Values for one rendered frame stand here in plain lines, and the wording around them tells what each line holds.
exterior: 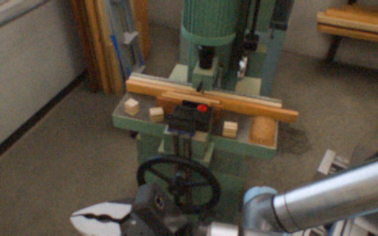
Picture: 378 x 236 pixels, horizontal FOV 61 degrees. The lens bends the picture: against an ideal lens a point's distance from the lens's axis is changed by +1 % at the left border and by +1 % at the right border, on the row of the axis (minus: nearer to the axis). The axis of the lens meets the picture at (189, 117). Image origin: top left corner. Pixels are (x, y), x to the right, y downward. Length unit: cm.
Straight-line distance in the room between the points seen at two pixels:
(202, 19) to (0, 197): 171
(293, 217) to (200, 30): 61
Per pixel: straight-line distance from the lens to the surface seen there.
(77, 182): 218
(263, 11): 122
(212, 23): 97
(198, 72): 111
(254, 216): 63
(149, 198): 43
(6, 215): 218
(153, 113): 114
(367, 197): 56
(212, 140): 113
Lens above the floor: 168
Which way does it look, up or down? 41 degrees down
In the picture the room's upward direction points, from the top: 4 degrees clockwise
